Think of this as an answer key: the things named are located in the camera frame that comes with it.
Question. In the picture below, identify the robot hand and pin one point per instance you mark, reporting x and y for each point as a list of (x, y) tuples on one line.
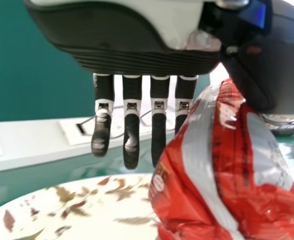
[(124, 37)]

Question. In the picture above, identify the red biscuit packet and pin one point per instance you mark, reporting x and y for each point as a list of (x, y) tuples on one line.
[(224, 175)]

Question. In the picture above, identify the plate with brown leaf pattern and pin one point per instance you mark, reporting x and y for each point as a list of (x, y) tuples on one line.
[(99, 225)]

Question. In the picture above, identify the pale grey socket rail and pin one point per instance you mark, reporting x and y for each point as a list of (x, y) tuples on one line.
[(36, 152)]

